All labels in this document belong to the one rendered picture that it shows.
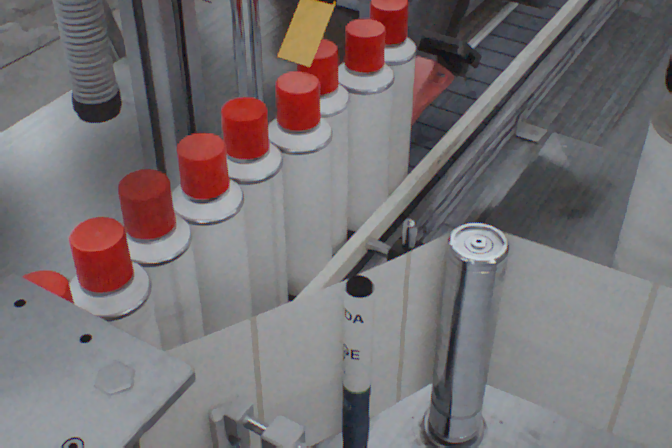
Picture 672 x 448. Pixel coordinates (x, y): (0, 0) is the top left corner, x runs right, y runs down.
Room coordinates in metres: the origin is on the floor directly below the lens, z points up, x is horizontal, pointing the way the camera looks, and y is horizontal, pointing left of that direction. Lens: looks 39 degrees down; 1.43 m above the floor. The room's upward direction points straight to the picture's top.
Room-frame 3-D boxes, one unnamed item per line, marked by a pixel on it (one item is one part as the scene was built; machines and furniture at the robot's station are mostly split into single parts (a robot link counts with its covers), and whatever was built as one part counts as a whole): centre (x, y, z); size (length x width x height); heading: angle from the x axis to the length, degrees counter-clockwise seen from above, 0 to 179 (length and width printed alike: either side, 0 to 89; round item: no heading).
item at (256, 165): (0.53, 0.07, 0.98); 0.05 x 0.05 x 0.20
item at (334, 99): (0.62, 0.02, 0.98); 0.05 x 0.05 x 0.20
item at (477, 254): (0.41, -0.09, 0.97); 0.05 x 0.05 x 0.19
